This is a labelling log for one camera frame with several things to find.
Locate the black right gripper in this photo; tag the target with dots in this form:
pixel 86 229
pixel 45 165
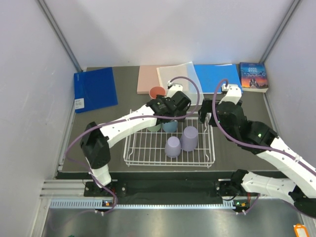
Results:
pixel 207 108

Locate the pink board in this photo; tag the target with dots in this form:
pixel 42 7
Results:
pixel 147 78

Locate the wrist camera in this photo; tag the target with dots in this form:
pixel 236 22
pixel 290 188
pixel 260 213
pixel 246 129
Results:
pixel 173 88
pixel 232 93

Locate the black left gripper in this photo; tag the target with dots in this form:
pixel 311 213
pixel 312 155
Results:
pixel 181 113

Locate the large purple cup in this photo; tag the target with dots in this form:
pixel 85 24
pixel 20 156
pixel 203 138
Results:
pixel 189 139

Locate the blue cup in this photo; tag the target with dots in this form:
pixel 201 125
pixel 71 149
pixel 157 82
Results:
pixel 170 127

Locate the light blue folder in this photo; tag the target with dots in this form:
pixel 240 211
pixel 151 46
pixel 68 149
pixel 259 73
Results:
pixel 210 75

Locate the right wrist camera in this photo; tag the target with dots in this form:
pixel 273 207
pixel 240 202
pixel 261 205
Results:
pixel 232 93

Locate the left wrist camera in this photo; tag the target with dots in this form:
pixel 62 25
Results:
pixel 173 88

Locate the dark blue folder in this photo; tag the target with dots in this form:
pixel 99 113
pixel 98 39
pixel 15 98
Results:
pixel 94 90

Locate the white mesh bag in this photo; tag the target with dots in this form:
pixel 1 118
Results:
pixel 167 73

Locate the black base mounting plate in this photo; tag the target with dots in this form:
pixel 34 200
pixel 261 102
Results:
pixel 161 187

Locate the orange key tag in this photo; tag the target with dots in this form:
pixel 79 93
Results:
pixel 300 230

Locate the white slotted cable duct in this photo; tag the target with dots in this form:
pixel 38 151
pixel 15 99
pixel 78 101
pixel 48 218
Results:
pixel 106 204

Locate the small purple cup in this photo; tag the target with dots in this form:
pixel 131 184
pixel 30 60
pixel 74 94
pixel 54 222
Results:
pixel 172 147

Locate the green cup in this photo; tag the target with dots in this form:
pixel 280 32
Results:
pixel 155 128

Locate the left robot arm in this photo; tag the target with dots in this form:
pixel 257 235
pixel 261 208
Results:
pixel 98 139

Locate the pink cup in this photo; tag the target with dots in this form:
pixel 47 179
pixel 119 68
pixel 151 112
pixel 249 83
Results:
pixel 155 91

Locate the Jane Eyre paperback book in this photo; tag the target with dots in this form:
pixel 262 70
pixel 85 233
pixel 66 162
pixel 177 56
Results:
pixel 253 77

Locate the white wire dish rack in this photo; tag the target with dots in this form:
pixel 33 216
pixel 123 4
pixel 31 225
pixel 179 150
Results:
pixel 146 148

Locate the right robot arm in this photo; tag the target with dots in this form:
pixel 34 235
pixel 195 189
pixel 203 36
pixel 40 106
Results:
pixel 298 188

